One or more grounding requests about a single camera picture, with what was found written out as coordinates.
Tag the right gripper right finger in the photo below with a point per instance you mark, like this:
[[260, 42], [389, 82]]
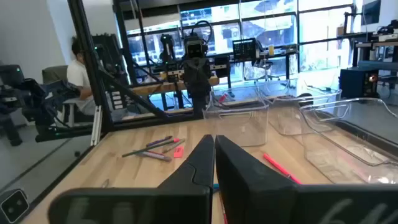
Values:
[[280, 205]]

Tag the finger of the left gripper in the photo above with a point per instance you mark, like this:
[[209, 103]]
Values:
[[192, 79], [201, 79]]

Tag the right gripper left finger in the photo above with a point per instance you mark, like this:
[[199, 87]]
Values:
[[140, 205]]

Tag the pink eraser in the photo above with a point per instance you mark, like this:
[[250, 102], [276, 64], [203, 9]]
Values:
[[178, 152]]

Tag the blue pen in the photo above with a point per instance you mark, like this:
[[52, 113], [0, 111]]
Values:
[[216, 187]]

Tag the grey pen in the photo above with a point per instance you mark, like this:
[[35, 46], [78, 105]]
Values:
[[173, 145]]

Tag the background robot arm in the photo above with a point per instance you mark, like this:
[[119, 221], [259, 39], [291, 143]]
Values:
[[168, 46]]

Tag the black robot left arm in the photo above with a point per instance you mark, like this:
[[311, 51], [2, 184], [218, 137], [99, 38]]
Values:
[[199, 104]]

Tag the pink pen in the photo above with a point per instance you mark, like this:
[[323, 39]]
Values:
[[280, 168]]

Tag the grey crayon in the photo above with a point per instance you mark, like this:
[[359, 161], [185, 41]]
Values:
[[105, 183]]

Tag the wooden workbench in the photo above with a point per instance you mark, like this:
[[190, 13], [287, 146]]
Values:
[[149, 88]]

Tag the small black monitor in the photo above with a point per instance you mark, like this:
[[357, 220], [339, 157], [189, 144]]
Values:
[[244, 49]]

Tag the clear plastic bin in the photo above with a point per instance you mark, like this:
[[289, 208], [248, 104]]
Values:
[[351, 146], [236, 124], [298, 115]]

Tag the black office chair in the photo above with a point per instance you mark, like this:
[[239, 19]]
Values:
[[264, 67]]

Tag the blue crayon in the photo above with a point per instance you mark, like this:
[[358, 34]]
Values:
[[159, 141]]

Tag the yellow cup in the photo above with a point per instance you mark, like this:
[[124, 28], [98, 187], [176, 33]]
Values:
[[271, 49]]

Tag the black background desk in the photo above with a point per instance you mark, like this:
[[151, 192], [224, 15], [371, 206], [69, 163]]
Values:
[[280, 53]]

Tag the person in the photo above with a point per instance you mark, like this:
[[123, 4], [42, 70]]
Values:
[[77, 76]]

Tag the white stool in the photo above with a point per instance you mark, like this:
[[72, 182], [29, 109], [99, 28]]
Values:
[[71, 107]]

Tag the grey armchair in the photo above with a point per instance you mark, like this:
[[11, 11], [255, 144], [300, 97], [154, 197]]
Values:
[[54, 73]]

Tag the dark blue equipment box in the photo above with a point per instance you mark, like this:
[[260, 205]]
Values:
[[357, 82]]

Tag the background robot station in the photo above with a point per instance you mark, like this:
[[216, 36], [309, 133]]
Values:
[[31, 93]]

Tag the equipment shelf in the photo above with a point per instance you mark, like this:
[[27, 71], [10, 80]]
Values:
[[373, 37]]

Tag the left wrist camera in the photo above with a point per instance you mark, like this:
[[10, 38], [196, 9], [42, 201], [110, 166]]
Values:
[[195, 47]]

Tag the table-level camera box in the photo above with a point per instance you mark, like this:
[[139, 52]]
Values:
[[14, 205]]

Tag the wall mounted screen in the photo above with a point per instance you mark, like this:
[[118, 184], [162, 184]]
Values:
[[371, 12]]

